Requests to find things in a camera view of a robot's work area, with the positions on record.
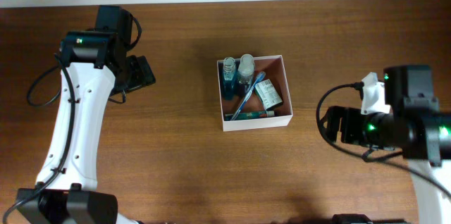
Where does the green white small box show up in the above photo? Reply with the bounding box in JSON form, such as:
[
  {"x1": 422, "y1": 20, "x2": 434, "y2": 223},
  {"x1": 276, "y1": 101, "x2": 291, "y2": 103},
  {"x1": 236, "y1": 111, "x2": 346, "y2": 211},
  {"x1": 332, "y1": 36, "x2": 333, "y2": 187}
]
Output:
[{"x1": 254, "y1": 79, "x2": 283, "y2": 110}]

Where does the teal toothpaste tube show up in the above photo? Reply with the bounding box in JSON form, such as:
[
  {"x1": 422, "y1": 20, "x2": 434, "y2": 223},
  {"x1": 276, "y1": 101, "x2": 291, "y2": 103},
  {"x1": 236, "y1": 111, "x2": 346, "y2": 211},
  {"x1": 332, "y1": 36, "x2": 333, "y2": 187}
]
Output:
[{"x1": 235, "y1": 111, "x2": 276, "y2": 120}]

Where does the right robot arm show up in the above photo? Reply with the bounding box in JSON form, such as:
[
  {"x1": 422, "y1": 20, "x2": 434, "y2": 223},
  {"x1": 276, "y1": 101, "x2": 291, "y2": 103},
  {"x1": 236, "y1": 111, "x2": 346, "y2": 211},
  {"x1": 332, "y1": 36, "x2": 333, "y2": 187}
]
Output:
[{"x1": 316, "y1": 65, "x2": 450, "y2": 223}]

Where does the purple foam pump bottle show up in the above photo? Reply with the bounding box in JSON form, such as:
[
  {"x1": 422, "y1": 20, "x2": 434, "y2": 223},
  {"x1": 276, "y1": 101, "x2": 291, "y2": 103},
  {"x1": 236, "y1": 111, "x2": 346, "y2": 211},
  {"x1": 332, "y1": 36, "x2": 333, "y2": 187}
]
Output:
[{"x1": 236, "y1": 54, "x2": 255, "y2": 97}]

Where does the blue white toothbrush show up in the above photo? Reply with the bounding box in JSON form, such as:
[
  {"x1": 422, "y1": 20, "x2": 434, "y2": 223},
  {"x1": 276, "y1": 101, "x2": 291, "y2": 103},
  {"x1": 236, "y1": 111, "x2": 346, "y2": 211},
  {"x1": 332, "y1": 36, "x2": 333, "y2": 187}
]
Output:
[{"x1": 230, "y1": 71, "x2": 266, "y2": 121}]

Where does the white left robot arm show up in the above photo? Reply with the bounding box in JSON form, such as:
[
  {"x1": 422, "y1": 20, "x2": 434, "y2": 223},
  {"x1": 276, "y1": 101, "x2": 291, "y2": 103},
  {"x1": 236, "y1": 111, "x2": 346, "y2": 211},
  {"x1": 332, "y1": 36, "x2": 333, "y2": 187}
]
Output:
[{"x1": 4, "y1": 6, "x2": 156, "y2": 223}]

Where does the teal mouthwash bottle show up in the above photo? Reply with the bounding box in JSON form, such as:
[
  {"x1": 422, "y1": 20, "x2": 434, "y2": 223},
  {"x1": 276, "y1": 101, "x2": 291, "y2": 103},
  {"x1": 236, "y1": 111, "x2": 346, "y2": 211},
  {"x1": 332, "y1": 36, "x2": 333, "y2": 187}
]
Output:
[{"x1": 222, "y1": 57, "x2": 237, "y2": 100}]

